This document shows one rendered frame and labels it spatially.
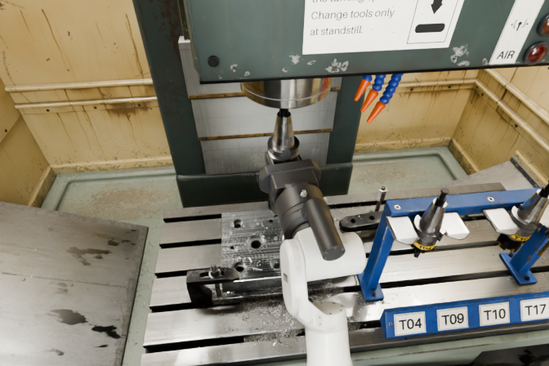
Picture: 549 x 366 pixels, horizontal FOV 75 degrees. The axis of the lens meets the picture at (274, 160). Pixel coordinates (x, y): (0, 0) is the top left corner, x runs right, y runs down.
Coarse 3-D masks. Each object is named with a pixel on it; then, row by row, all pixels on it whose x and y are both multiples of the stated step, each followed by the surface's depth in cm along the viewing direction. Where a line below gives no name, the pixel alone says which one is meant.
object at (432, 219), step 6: (432, 204) 70; (444, 204) 70; (426, 210) 72; (432, 210) 71; (438, 210) 70; (444, 210) 70; (426, 216) 72; (432, 216) 71; (438, 216) 71; (420, 222) 74; (426, 222) 72; (432, 222) 72; (438, 222) 71; (426, 228) 73; (432, 228) 72; (438, 228) 72
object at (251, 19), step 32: (192, 0) 32; (224, 0) 32; (256, 0) 32; (288, 0) 33; (480, 0) 35; (512, 0) 35; (544, 0) 35; (192, 32) 34; (224, 32) 34; (256, 32) 34; (288, 32) 35; (480, 32) 37; (224, 64) 36; (256, 64) 37; (288, 64) 37; (320, 64) 37; (352, 64) 38; (384, 64) 38; (416, 64) 39; (448, 64) 39; (480, 64) 39; (512, 64) 40; (544, 64) 41
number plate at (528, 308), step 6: (528, 300) 90; (534, 300) 90; (540, 300) 91; (546, 300) 91; (522, 306) 90; (528, 306) 90; (534, 306) 90; (540, 306) 91; (546, 306) 91; (522, 312) 90; (528, 312) 90; (534, 312) 90; (540, 312) 91; (546, 312) 91; (522, 318) 90; (528, 318) 90; (534, 318) 90; (540, 318) 91; (546, 318) 91
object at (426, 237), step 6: (414, 222) 75; (414, 228) 75; (420, 228) 74; (444, 228) 74; (420, 234) 74; (426, 234) 73; (432, 234) 73; (438, 234) 74; (420, 240) 74; (426, 240) 74; (432, 240) 74; (438, 240) 75
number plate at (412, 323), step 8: (416, 312) 88; (424, 312) 88; (400, 320) 88; (408, 320) 88; (416, 320) 88; (424, 320) 88; (400, 328) 88; (408, 328) 88; (416, 328) 88; (424, 328) 88
